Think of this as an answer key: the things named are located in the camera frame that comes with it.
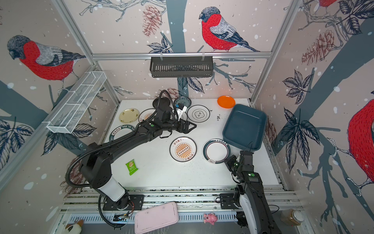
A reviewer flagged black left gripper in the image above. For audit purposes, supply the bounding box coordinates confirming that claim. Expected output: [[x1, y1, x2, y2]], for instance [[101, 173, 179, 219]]
[[162, 117, 197, 134]]

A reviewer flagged white plate cloud emblem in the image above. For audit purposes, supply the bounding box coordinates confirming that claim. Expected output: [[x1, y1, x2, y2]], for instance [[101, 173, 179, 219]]
[[187, 105, 210, 123], [179, 112, 188, 121]]

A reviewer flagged white plate orange sunburst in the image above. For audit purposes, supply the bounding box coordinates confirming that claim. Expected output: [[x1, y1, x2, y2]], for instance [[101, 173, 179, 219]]
[[169, 136, 197, 162]]

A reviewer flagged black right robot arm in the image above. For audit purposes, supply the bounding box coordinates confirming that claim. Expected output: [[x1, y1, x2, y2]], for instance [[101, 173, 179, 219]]
[[225, 150, 281, 234]]

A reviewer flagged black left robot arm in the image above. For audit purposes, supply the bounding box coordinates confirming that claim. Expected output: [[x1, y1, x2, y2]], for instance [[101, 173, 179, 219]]
[[65, 117, 197, 202]]

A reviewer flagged teal plastic bin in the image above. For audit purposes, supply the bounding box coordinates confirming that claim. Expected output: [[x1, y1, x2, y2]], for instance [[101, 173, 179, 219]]
[[222, 104, 267, 152]]

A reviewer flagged small green patterned plate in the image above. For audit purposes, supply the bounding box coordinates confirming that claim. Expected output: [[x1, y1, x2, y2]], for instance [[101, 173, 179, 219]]
[[174, 96, 191, 110]]

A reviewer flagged orange plastic plate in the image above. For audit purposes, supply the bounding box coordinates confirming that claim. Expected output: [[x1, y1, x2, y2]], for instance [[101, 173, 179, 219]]
[[217, 96, 236, 109]]

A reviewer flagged black round plate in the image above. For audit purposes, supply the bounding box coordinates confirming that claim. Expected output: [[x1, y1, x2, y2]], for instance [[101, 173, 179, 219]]
[[153, 97, 170, 110]]

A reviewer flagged pink pig toy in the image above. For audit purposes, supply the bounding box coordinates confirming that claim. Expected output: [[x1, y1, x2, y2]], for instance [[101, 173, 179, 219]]
[[203, 213, 218, 225]]

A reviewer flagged cream yellow plate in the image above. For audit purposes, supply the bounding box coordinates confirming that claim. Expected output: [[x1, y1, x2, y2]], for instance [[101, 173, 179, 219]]
[[119, 108, 140, 123]]

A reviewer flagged teal rim plate left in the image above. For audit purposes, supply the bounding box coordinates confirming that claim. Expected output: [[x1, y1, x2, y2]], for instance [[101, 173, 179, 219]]
[[109, 124, 135, 141]]

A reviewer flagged green snack packet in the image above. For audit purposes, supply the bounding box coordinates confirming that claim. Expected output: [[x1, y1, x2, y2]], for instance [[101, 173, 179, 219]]
[[126, 160, 138, 176]]

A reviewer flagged amber jar with lid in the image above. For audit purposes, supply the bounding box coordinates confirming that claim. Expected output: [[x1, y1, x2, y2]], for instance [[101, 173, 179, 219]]
[[280, 209, 304, 226]]

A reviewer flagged pink rectangular tray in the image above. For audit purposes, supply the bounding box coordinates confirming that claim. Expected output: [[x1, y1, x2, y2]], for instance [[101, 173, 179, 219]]
[[134, 202, 179, 234]]

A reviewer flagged white orange plush toy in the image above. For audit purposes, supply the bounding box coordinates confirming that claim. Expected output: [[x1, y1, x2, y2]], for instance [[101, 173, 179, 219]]
[[62, 219, 84, 234]]

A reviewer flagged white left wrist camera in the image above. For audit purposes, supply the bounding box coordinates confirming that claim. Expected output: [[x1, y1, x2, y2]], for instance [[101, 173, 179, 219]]
[[177, 106, 187, 118]]

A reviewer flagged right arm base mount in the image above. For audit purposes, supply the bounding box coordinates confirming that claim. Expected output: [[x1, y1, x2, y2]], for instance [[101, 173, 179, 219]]
[[219, 193, 242, 210]]

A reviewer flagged black hanging wire basket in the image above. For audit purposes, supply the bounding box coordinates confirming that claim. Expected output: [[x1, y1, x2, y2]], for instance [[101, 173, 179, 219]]
[[150, 56, 213, 78]]

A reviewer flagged aluminium frame crossbar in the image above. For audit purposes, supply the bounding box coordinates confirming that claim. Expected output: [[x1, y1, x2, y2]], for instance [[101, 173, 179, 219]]
[[91, 52, 273, 61]]

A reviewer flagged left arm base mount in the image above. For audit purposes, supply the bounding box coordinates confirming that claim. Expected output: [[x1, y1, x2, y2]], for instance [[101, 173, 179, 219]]
[[103, 195, 145, 211]]

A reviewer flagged white wire mesh shelf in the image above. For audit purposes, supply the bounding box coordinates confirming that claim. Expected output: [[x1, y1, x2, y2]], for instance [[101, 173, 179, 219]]
[[47, 71, 107, 134]]

